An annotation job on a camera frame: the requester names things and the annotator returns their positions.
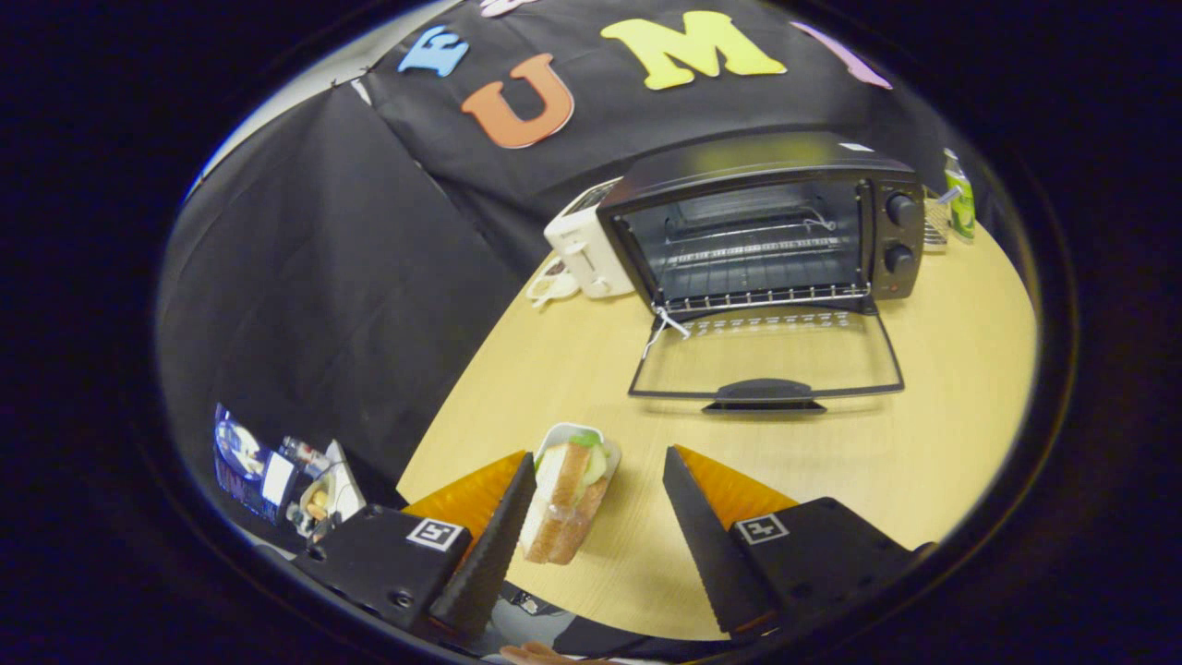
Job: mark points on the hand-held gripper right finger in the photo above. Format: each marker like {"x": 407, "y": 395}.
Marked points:
{"x": 711, "y": 554}

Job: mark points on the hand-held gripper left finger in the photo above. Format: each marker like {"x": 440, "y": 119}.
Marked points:
{"x": 489, "y": 554}

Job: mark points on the sandwich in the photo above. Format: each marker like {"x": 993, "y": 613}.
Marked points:
{"x": 563, "y": 503}

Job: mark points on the black toaster oven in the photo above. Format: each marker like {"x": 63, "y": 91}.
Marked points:
{"x": 739, "y": 166}

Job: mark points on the white pop-up toaster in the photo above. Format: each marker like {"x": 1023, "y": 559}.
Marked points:
{"x": 582, "y": 245}

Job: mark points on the white plate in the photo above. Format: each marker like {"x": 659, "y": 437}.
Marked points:
{"x": 557, "y": 434}

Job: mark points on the white storage container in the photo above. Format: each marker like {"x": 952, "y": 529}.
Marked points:
{"x": 343, "y": 489}

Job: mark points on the small clear bottle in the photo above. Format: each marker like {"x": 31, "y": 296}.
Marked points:
{"x": 305, "y": 453}

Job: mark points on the blue snack packet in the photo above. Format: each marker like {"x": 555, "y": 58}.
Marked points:
{"x": 242, "y": 462}

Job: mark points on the green drink bottle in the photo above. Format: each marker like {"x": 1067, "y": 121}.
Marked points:
{"x": 961, "y": 203}

